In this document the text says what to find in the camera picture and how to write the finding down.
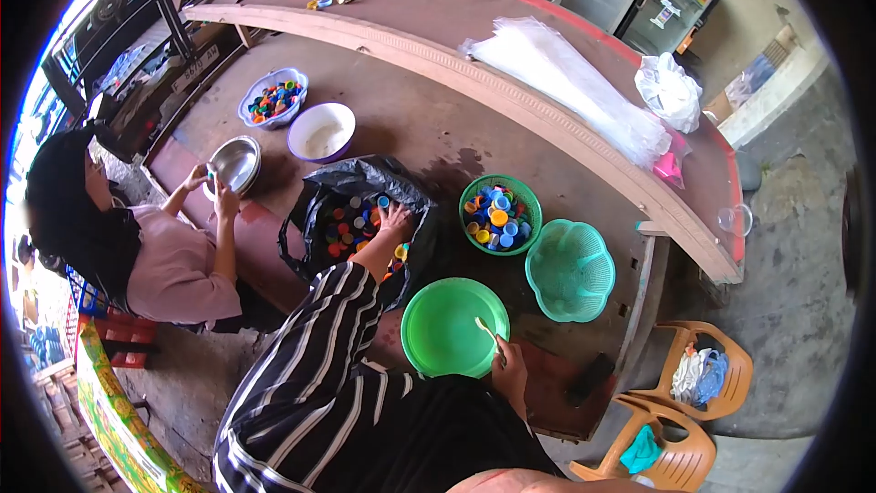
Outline person's right hand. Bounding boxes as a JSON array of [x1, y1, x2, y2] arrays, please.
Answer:
[[490, 334, 530, 421]]

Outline person's left hand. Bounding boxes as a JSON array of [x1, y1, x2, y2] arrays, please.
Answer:
[[375, 200, 416, 247]]

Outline person's left fingers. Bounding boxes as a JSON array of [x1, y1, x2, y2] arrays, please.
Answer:
[[380, 200, 416, 228]]

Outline person's right fingers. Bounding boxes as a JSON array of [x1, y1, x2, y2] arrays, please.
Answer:
[[490, 335, 516, 388]]

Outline small pale hand tool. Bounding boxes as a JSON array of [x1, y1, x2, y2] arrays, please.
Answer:
[[475, 316, 506, 365]]

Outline pile of mixed bottle caps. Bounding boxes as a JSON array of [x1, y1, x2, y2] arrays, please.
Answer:
[[322, 194, 412, 282]]

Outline green plastic bowl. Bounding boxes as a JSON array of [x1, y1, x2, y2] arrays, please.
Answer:
[[400, 277, 511, 379]]

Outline black plastic bag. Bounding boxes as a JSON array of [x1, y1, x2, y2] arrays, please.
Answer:
[[278, 155, 439, 312]]

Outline black phone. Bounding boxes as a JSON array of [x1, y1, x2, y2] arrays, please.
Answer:
[[565, 352, 617, 406]]

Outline heap of blue yellow caps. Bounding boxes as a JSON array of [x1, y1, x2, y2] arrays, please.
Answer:
[[464, 185, 533, 250]]

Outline purple white bowl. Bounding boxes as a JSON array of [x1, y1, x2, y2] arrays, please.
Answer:
[[287, 103, 357, 164]]

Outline teal flower-shaped basket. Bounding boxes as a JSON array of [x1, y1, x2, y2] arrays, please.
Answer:
[[525, 219, 616, 324]]

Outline green round basket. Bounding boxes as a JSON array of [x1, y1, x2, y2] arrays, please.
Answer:
[[459, 174, 543, 257]]

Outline person's body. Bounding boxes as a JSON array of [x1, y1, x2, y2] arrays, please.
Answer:
[[212, 262, 569, 493]]

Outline colourful caps batch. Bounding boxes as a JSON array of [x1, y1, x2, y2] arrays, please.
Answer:
[[248, 81, 304, 124]]

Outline teal cloth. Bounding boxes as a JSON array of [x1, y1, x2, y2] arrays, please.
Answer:
[[619, 424, 664, 475]]

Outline steel bowl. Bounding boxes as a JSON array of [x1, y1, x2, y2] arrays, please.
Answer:
[[203, 135, 262, 202]]

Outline lavender basket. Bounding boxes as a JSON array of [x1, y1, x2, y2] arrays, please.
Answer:
[[237, 67, 309, 131]]

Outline wooden counter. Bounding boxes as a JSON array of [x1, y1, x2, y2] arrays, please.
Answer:
[[181, 0, 747, 286]]

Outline white blue cloth bundle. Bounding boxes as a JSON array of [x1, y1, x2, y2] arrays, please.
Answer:
[[670, 344, 730, 408]]

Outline orange plastic chair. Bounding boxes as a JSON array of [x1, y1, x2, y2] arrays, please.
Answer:
[[568, 393, 718, 493], [628, 320, 754, 423]]

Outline stack of clear plastic bags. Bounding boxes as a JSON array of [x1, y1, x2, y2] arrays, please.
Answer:
[[459, 16, 673, 171]]

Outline pink plastic packet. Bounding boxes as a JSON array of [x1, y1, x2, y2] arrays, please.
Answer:
[[652, 133, 692, 190]]

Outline clear glass cup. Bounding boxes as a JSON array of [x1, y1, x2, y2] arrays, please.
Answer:
[[716, 203, 754, 238]]

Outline white plastic bag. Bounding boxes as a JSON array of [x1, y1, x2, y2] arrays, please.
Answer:
[[634, 52, 704, 134]]

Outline red plastic crate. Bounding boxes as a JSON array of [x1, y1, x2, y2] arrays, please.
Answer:
[[92, 308, 162, 371]]

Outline black display fridge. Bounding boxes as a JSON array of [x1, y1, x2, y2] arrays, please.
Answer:
[[615, 0, 721, 57]]

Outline green yellow printed banner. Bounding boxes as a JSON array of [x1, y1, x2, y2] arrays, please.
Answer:
[[75, 318, 209, 493]]

